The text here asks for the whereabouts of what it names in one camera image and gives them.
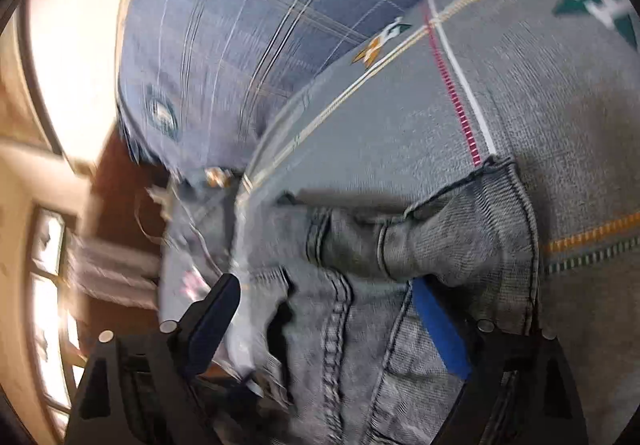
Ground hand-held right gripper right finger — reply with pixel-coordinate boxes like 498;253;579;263
411;280;589;445

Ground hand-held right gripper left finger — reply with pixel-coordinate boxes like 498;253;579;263
65;273;242;445

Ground grey denim pants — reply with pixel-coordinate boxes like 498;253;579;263
160;157;545;445

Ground white striped cloth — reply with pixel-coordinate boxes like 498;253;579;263
67;234;164;310

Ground window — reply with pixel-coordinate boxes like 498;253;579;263
27;209;87;428

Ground grey patterned blanket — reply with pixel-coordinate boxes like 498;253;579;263
235;0;640;426

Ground blue plaid shirt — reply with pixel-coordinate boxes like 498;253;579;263
115;0;501;176

